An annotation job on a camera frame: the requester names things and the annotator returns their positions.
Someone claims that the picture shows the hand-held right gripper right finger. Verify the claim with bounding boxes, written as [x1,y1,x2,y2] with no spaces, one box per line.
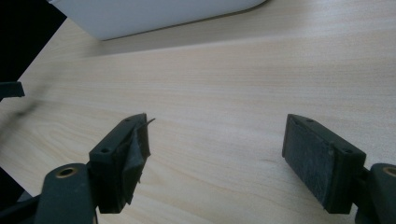
[281,113,367,215]

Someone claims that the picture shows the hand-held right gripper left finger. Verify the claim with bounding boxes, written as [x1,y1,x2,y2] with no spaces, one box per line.
[88,113,156,215]

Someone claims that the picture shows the dark flat bar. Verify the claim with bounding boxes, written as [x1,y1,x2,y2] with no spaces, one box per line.
[0,80,26,103]

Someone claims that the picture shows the white plastic box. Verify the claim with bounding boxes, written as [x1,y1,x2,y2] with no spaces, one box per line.
[47,0,269,42]

